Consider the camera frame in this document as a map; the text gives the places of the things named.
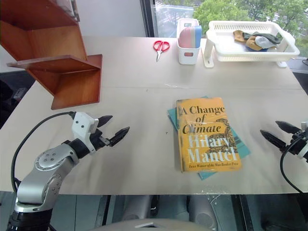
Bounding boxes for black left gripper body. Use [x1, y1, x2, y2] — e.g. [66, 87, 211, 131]
[89, 128, 114, 151]

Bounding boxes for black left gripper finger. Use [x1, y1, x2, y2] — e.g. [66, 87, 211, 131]
[109, 126, 131, 148]
[98, 115, 114, 128]

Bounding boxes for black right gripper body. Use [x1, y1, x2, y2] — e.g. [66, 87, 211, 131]
[285, 130, 308, 157]

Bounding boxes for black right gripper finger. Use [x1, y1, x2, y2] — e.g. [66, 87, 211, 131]
[275, 120, 302, 135]
[259, 129, 289, 153]

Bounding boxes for teal book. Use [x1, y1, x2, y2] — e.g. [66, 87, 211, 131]
[167, 96, 251, 181]

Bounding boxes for wooden shelf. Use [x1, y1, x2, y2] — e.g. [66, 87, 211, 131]
[0, 0, 103, 111]

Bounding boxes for orange hardcover book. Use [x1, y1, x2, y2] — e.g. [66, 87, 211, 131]
[176, 97, 243, 173]

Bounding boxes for black side desk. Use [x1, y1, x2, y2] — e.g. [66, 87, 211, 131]
[287, 56, 308, 97]

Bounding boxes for grey rounded leg cover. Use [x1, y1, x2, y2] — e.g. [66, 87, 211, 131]
[189, 194, 218, 230]
[122, 194, 155, 222]

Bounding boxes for blue sock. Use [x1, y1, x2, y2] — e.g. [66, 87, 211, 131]
[245, 45, 269, 52]

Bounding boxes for white plastic basket rack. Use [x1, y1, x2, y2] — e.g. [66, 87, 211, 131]
[201, 20, 301, 69]

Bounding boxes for grey sock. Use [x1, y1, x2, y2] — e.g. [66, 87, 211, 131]
[255, 36, 274, 50]

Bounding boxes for grey robot torso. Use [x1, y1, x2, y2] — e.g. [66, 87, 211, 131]
[90, 217, 213, 231]

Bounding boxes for mustard yellow sock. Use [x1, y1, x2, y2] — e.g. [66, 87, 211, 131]
[245, 36, 263, 51]

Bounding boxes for dark green sock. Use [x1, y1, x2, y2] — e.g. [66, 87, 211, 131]
[242, 31, 282, 45]

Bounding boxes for dark equipment pile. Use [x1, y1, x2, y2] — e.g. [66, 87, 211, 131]
[0, 71, 37, 129]

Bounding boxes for brown sock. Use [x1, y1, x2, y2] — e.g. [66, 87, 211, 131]
[232, 30, 245, 44]

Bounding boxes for white plastic storage bin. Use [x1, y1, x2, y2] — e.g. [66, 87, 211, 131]
[176, 18, 202, 65]

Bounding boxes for pink plastic board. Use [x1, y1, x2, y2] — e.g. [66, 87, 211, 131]
[179, 27, 193, 48]

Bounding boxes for blue plastic board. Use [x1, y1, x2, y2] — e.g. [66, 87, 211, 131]
[194, 25, 203, 48]

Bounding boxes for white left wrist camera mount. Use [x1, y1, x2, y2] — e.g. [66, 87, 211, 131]
[71, 112, 100, 154]

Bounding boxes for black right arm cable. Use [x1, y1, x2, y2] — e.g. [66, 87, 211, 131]
[279, 140, 303, 193]

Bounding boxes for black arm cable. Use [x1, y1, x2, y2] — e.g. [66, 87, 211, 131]
[10, 111, 76, 193]
[279, 140, 303, 193]

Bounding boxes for black table frame bar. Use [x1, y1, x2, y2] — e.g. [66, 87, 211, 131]
[95, 194, 112, 227]
[237, 194, 255, 231]

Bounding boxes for red handled scissors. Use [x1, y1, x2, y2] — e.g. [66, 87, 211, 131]
[153, 40, 171, 63]

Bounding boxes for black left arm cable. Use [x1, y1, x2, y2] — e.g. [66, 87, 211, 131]
[10, 111, 76, 193]

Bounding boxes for dark window frame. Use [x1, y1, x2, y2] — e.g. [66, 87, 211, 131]
[140, 0, 157, 38]

